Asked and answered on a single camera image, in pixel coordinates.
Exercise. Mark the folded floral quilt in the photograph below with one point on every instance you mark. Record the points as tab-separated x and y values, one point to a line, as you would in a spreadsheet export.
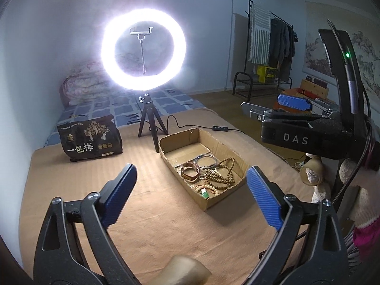
86	83

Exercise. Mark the black tripod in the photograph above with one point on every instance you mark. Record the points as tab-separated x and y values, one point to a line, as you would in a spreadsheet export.
147	115

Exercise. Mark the yellow crate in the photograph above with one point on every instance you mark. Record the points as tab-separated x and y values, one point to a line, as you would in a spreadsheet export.
267	74

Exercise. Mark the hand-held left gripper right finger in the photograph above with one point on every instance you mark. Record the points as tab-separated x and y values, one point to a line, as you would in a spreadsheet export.
264	196

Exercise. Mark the landscape wall scroll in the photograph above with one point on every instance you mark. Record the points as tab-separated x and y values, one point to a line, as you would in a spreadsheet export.
317	50

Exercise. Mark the dark hanging clothes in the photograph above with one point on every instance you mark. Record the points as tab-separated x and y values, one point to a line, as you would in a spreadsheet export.
282	47

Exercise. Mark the thin blue bangle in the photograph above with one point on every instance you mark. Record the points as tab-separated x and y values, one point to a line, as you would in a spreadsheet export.
197	163

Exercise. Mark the black clothes rack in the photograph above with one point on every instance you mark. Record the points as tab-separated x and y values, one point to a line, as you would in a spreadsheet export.
240	80

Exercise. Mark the black snack bag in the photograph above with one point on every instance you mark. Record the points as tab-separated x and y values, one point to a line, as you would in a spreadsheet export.
89	139

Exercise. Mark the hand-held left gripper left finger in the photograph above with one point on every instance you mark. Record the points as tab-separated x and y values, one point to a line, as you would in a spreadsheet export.
118	196

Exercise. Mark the striped towel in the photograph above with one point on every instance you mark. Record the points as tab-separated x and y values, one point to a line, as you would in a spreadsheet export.
259	32

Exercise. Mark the cardboard box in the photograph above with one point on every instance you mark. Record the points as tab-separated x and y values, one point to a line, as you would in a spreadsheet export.
213	147

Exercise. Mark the wooden box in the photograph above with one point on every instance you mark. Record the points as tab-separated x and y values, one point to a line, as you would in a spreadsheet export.
314	89

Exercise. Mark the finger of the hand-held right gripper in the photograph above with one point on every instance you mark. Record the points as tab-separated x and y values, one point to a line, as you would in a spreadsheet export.
252	110
294	101

